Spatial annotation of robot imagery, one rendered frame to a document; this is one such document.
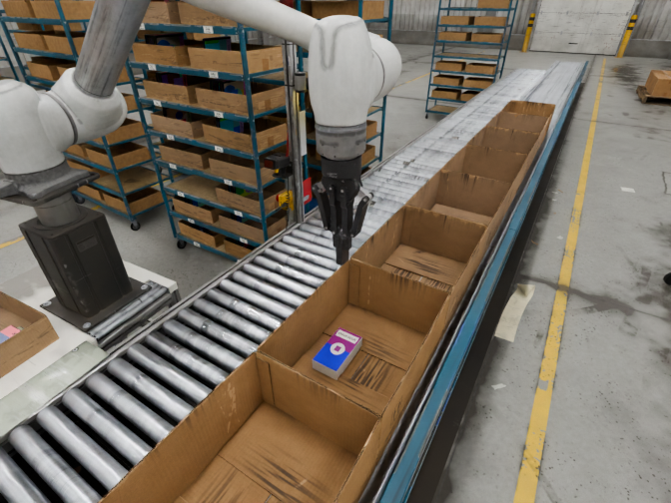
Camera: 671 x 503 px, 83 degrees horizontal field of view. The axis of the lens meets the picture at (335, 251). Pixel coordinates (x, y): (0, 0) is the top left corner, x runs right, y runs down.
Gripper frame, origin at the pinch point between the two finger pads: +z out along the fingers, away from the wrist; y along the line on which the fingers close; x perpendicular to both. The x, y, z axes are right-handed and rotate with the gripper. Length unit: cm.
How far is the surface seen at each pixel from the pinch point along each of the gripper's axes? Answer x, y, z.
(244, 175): 94, -123, 39
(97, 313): -18, -87, 43
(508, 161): 135, 13, 21
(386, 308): 18.4, 3.4, 29.4
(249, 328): 4, -39, 46
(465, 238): 57, 14, 23
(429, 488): -5, 28, 61
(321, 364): -7.5, -2.0, 29.8
